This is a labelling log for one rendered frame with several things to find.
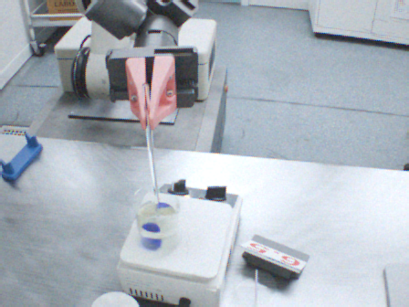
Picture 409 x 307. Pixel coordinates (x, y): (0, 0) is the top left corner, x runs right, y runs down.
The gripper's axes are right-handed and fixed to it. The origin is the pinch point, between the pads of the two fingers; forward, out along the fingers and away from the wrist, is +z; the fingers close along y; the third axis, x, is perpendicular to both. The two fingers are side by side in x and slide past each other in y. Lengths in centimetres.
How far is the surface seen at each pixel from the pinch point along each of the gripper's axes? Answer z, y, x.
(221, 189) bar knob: -9.8, 8.4, 20.0
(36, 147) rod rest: -26.8, -25.0, 25.1
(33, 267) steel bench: -0.4, -19.7, 26.0
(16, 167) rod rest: -21.3, -27.7, 25.1
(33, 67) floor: -201, -95, 102
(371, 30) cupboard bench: -221, 131, 89
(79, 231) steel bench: -7.4, -13.3, 26.0
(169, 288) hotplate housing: 6.1, 0.9, 20.7
